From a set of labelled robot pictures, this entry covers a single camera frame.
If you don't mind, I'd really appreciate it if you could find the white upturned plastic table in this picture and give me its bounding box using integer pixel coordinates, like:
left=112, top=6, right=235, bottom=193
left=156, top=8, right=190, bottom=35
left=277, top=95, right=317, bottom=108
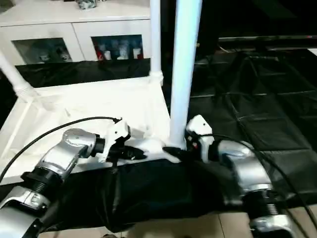
left=0, top=77, right=173, bottom=173

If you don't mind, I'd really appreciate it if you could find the black work mat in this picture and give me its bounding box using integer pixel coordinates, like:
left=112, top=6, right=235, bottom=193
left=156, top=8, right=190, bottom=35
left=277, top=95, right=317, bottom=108
left=0, top=50, right=317, bottom=234

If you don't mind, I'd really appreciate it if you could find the white glass-door cabinet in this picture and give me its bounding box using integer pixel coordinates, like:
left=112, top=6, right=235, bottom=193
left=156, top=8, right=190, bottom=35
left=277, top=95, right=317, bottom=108
left=0, top=0, right=152, bottom=65

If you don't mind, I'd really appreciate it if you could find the grey crumpled object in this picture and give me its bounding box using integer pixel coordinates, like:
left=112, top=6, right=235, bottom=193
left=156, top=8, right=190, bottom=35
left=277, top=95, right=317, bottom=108
left=77, top=0, right=98, bottom=9

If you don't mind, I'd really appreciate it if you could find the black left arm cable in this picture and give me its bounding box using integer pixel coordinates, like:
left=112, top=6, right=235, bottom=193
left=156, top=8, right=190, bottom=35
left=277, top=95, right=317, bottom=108
left=0, top=117, right=122, bottom=182

